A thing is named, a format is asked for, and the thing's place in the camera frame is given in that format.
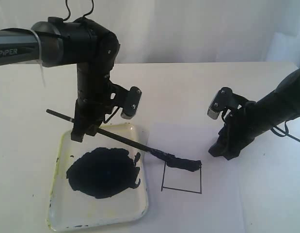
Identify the white zip tie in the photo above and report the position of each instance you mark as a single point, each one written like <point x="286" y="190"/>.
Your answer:
<point x="40" y="63"/>

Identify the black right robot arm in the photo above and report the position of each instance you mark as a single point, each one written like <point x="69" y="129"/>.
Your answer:
<point x="279" y="106"/>

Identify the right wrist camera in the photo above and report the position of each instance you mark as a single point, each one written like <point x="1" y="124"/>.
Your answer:
<point x="222" y="99"/>

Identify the white paper with square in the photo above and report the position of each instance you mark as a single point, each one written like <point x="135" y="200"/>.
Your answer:
<point x="205" y="201"/>

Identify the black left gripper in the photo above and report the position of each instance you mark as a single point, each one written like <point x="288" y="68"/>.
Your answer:
<point x="93" y="103"/>

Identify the white paint tray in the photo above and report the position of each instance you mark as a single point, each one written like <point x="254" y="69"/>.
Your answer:
<point x="72" y="210"/>

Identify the white backdrop curtain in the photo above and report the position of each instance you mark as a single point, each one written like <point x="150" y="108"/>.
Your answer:
<point x="178" y="31"/>

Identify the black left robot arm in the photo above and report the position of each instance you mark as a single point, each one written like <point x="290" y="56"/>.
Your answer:
<point x="88" y="45"/>

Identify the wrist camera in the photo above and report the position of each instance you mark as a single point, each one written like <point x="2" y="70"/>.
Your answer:
<point x="131" y="103"/>
<point x="222" y="99"/>

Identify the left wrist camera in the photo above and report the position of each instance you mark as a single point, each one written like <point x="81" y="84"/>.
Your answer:
<point x="131" y="103"/>

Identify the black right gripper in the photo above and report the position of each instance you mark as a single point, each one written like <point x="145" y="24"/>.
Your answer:
<point x="237" y="131"/>

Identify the black paintbrush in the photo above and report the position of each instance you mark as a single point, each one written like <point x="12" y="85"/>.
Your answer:
<point x="170" y="159"/>

